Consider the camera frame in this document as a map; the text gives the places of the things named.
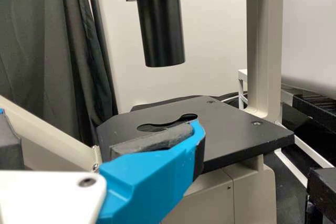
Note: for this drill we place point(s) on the cream microscope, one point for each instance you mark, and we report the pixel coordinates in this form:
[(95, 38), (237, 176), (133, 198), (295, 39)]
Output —
[(236, 134)]

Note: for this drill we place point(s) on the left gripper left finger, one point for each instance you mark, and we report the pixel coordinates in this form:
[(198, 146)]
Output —
[(9, 145)]

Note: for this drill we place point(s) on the white box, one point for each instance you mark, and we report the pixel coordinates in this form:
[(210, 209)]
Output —
[(309, 37)]

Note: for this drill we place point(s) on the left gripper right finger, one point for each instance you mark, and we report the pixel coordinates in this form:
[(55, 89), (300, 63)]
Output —
[(147, 182)]

